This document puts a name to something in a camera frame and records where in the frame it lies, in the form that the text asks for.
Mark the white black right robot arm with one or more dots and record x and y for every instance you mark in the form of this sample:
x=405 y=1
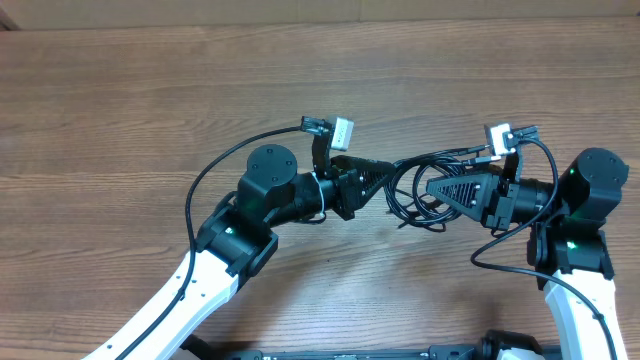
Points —
x=566 y=250

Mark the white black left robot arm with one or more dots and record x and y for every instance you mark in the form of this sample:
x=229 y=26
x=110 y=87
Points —
x=235 y=242

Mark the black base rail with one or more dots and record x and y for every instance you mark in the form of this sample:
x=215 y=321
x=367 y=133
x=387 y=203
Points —
x=494 y=345

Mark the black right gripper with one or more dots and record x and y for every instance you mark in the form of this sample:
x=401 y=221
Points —
x=486 y=198

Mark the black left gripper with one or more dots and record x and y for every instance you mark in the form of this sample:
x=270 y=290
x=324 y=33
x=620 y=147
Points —
x=350 y=194

